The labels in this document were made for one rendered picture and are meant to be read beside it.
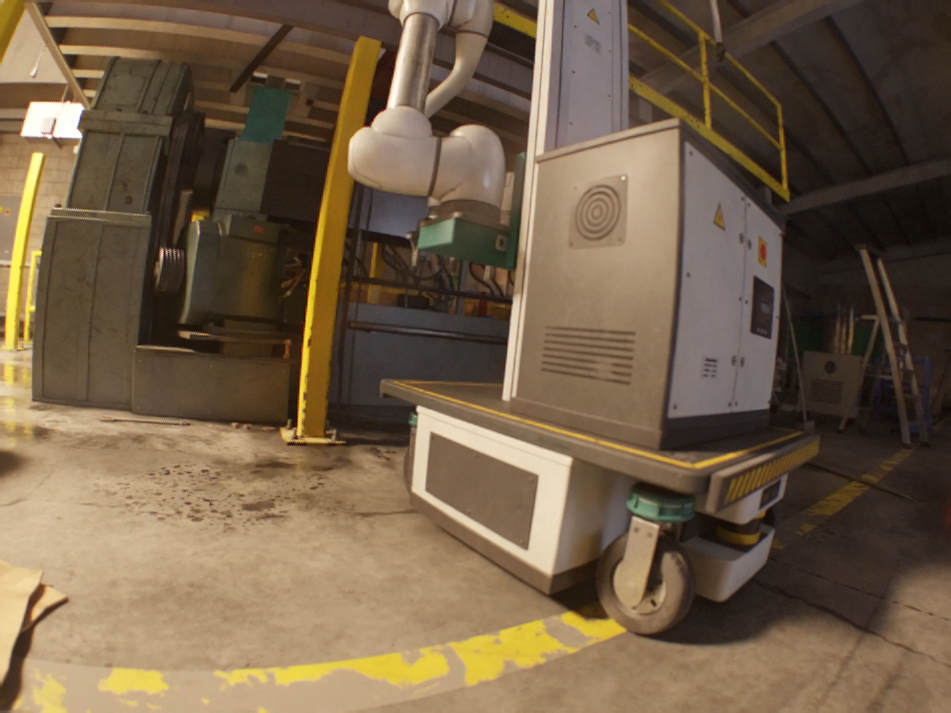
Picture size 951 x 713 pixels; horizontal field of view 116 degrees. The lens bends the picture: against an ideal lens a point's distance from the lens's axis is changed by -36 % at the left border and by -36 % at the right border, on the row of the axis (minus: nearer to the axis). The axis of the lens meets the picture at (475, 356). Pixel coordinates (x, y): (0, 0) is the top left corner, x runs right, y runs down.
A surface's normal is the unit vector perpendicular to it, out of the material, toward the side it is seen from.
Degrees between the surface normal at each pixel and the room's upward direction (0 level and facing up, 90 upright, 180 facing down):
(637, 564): 90
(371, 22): 90
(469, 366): 90
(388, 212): 90
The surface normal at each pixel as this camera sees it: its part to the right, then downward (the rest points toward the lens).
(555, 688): 0.11, -0.99
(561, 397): -0.79, -0.06
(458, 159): 0.17, 0.07
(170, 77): 0.51, -0.08
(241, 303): 0.76, 0.11
